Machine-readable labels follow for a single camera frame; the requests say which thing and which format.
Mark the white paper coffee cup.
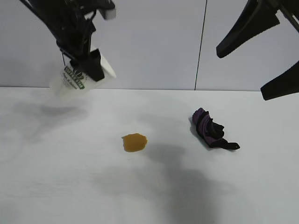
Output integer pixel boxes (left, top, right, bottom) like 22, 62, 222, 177
50, 55, 117, 97

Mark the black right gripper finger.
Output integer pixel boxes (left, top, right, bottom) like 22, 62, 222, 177
216, 0, 280, 59
260, 61, 299, 101

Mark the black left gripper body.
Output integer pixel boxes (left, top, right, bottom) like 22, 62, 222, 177
56, 14, 98, 65

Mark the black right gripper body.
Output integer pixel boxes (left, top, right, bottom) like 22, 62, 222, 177
279, 0, 299, 33

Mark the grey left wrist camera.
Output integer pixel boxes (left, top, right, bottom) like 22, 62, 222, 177
98, 0, 117, 21

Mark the purple and black cloth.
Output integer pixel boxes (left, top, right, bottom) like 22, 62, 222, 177
189, 107, 241, 151

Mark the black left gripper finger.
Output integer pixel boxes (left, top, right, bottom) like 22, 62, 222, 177
74, 49, 105, 82

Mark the brown coffee spill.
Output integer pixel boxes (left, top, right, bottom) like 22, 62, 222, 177
121, 133, 149, 154

